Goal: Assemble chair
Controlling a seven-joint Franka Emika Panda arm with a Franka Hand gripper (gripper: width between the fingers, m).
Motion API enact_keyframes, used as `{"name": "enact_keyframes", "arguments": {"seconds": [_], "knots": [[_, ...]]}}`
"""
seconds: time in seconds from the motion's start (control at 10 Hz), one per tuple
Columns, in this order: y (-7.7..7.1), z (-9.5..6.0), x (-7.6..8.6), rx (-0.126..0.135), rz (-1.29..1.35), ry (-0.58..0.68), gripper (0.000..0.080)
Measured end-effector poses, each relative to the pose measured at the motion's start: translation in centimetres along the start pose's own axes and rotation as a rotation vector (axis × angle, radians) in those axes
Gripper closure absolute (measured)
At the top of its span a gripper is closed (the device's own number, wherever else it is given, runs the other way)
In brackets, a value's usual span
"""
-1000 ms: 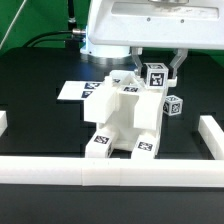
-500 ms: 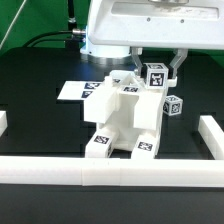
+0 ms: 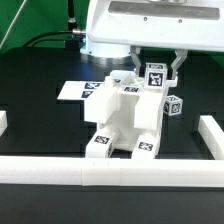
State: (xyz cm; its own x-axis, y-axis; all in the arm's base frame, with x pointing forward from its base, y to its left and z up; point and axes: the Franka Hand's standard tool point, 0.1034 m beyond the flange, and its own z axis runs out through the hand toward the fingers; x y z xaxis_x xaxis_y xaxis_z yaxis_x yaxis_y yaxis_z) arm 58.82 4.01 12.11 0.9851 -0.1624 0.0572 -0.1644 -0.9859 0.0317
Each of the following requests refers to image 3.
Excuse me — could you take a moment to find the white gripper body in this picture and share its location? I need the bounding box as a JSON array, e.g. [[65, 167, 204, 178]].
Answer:
[[86, 0, 224, 52]]

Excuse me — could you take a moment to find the white chair seat part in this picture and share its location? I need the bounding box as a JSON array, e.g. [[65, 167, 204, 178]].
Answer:
[[96, 122, 161, 152]]

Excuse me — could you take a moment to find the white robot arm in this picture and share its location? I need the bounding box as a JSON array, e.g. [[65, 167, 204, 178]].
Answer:
[[81, 0, 224, 74]]

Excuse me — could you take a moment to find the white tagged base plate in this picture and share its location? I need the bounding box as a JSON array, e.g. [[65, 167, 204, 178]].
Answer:
[[57, 81, 101, 100]]

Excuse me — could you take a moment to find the black cable with connector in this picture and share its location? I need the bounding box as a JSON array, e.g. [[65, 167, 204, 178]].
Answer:
[[22, 29, 87, 48]]

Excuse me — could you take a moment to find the white chair back frame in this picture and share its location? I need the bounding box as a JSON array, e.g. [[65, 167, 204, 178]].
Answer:
[[84, 70, 178, 130]]

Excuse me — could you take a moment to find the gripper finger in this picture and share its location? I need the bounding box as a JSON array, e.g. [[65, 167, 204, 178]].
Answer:
[[169, 49, 188, 80], [130, 46, 144, 77]]

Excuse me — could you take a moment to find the black vertical post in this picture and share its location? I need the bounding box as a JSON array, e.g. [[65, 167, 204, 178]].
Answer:
[[67, 0, 76, 23]]

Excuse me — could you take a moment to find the white right fence bar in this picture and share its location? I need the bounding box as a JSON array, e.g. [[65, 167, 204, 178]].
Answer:
[[198, 115, 224, 160]]

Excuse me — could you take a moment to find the white fence bar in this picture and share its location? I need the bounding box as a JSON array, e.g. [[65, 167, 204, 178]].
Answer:
[[0, 156, 224, 187], [198, 115, 224, 160], [0, 111, 8, 137]]

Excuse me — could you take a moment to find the white front fence bar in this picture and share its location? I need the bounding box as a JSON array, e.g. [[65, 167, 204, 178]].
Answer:
[[0, 156, 224, 187]]

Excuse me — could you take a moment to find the white left fence bar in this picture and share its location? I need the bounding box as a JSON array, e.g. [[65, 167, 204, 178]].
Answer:
[[0, 111, 8, 137]]

